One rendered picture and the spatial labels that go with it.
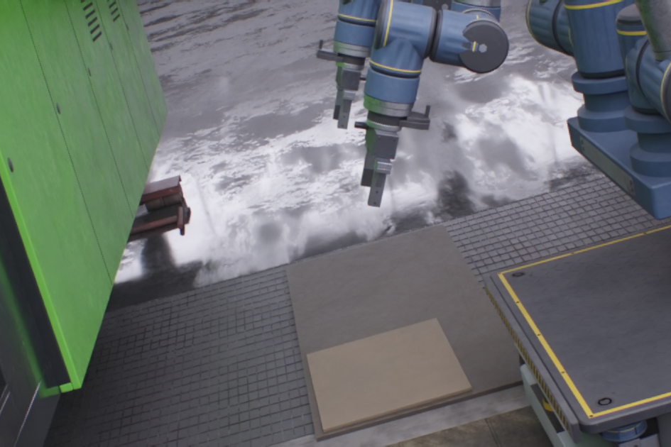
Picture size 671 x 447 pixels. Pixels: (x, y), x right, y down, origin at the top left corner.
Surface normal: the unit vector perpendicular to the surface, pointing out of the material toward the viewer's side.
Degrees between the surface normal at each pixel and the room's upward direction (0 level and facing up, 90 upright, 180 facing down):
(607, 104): 90
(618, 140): 0
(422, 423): 0
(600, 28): 90
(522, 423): 0
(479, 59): 90
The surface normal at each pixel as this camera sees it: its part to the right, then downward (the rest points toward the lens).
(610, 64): -0.32, 0.38
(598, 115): -0.51, -0.69
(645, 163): -0.80, 0.37
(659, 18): -0.61, 0.50
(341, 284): -0.25, -0.92
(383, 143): 0.10, 0.34
